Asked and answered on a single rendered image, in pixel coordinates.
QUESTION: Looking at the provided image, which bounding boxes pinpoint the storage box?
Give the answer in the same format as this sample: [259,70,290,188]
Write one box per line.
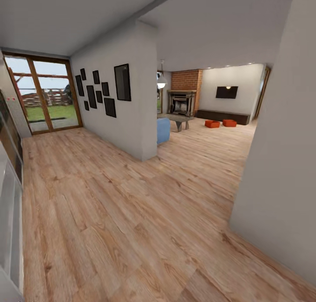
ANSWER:
[205,120,220,128]
[223,120,237,128]

